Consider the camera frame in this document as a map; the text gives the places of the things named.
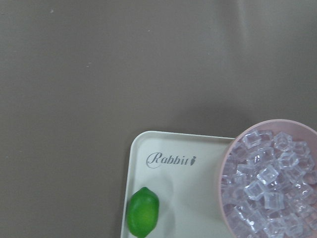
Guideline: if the green lime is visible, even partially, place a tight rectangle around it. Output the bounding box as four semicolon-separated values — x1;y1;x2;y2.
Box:
126;187;159;238

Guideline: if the pink bowl of ice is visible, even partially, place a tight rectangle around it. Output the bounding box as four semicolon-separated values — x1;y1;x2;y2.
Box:
219;119;317;238

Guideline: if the cream plastic tray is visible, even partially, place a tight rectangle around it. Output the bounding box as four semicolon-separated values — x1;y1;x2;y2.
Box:
124;131;232;238

